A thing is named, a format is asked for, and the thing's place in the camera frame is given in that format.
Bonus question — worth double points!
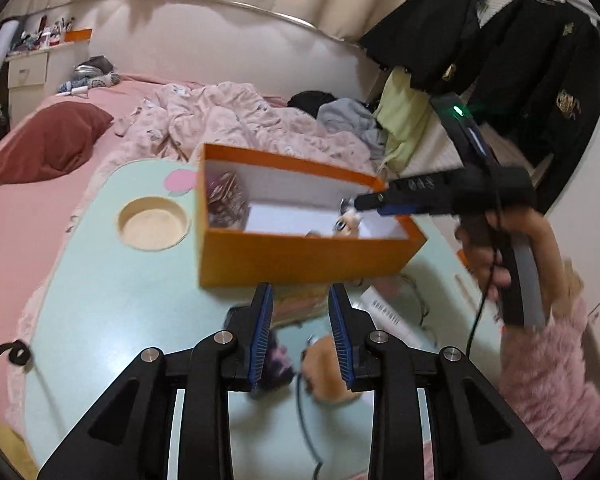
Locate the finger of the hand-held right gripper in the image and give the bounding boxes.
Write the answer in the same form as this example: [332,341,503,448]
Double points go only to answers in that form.
[352,191,461,218]
[382,172,461,196]

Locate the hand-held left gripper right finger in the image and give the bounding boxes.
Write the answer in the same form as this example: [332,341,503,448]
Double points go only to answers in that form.
[328,282,563,480]

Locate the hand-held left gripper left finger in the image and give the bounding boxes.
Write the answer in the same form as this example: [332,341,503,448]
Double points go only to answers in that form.
[37,282,276,480]

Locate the pink heart-shaped case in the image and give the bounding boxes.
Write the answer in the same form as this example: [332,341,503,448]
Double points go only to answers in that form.
[260,332,296,393]

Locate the cartoon dog figurine keychain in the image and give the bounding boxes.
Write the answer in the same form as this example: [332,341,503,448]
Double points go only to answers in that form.
[307,200,367,239]

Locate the orange cardboard box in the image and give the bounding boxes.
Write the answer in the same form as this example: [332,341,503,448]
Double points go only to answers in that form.
[196,142,428,290]

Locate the person's right forearm pink sleeve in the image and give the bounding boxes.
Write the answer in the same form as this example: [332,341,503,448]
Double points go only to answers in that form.
[497,260,600,467]

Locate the person's right hand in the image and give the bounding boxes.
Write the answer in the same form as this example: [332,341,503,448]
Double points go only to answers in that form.
[454,207,568,317]

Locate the brown plush hamster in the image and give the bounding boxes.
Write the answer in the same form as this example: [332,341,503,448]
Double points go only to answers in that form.
[299,335,367,405]

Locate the white cosmetic tube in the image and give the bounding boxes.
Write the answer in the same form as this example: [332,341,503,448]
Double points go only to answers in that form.
[355,285,438,351]

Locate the yellow-green garment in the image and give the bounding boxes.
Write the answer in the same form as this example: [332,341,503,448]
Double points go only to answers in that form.
[375,67,441,161]

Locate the grey-blue garment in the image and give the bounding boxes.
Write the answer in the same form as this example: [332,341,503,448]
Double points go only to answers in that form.
[317,97,388,161]

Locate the black jacket with gold embroidery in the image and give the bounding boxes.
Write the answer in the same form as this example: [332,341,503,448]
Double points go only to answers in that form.
[472,0,600,162]

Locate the black garment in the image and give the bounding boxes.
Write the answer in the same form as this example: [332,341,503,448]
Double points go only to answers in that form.
[286,91,339,111]

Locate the black case with red print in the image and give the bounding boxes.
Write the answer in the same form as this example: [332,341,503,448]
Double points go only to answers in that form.
[207,170,252,228]

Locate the black hanging jacket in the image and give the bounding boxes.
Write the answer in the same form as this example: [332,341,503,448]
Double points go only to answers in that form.
[357,0,486,96]

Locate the pink floral blanket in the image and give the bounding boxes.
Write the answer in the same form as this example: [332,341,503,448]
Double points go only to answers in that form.
[92,81,381,181]

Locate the pink bed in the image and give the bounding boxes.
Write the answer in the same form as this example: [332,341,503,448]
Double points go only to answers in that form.
[0,72,291,441]

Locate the yellow cloth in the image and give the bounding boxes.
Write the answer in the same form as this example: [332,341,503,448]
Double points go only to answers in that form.
[0,420,37,480]

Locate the dark red pillow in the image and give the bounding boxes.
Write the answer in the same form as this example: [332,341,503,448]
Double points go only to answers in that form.
[0,101,115,183]

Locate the grey cloth bundle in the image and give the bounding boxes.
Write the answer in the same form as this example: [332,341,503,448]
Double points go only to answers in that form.
[57,55,123,96]

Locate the cream nightstand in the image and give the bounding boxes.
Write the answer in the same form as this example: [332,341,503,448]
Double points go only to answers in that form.
[5,40,93,104]

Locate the cluster of small bottles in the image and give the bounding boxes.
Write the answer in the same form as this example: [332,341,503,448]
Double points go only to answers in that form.
[10,16,76,54]

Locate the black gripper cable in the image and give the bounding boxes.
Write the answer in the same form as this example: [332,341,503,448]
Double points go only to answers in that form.
[466,195,507,357]

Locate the black cable with strap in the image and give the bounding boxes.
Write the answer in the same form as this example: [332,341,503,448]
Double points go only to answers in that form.
[0,342,31,423]

